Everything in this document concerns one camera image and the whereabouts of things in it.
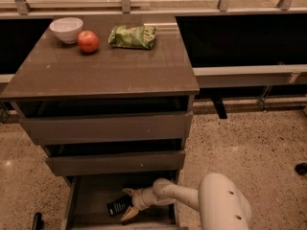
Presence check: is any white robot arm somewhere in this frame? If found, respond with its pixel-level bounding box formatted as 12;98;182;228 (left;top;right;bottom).
121;172;252;230

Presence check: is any green chip bag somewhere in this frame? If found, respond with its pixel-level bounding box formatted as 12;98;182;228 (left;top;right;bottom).
108;25;156;50

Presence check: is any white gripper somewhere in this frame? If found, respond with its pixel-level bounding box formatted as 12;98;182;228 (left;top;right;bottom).
121;187;175;222

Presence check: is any white ceramic bowl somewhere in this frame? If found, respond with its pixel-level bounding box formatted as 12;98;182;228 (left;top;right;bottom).
49;17;83;44

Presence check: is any grey middle drawer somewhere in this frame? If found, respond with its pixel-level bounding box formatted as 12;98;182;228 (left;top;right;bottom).
46;150;185;176

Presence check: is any grey open bottom drawer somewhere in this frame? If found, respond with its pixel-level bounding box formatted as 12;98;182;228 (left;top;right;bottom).
60;172;178;230

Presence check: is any red apple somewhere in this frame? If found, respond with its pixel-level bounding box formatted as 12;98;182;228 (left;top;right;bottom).
77;31;100;53

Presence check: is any black object bottom left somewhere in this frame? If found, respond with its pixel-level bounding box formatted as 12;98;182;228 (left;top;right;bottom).
31;213;43;230

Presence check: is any dark blue rxbar wrapper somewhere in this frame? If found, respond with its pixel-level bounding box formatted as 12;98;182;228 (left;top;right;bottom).
106;195;132;217

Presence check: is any grey drawer cabinet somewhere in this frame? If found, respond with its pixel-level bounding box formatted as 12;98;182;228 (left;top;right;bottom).
0;14;201;230

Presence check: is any grey top drawer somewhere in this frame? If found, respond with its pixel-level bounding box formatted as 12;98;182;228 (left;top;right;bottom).
20;112;193;145

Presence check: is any grey low bench shelf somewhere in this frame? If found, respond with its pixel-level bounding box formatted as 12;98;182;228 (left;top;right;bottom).
193;64;307;119

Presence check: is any black object right floor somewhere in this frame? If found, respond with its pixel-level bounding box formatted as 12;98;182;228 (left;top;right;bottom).
295;163;307;175

